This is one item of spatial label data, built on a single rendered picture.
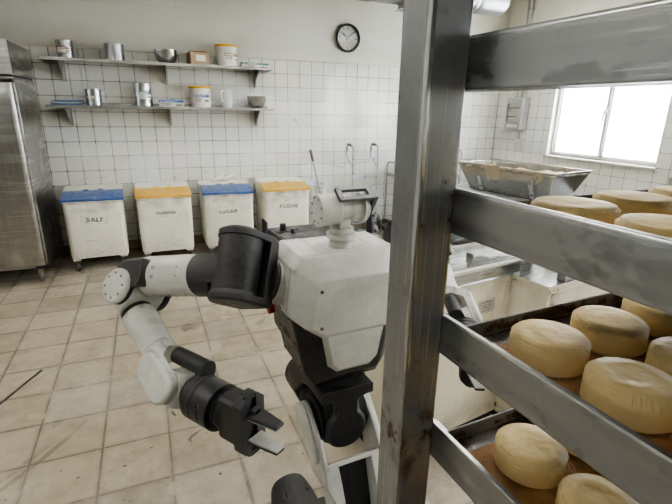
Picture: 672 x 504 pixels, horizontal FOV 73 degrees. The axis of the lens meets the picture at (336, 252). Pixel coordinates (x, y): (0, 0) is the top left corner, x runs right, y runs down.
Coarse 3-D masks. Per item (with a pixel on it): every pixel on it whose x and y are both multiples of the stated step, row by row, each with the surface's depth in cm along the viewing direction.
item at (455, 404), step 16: (480, 288) 202; (496, 288) 208; (480, 304) 205; (496, 304) 211; (448, 368) 206; (448, 384) 209; (448, 400) 212; (464, 400) 219; (480, 400) 226; (448, 416) 216; (464, 416) 222; (480, 416) 235
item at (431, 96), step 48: (432, 0) 25; (432, 48) 26; (432, 96) 26; (432, 144) 27; (432, 192) 28; (432, 240) 29; (432, 288) 31; (432, 336) 32; (384, 384) 35; (432, 384) 33; (384, 432) 36; (384, 480) 37
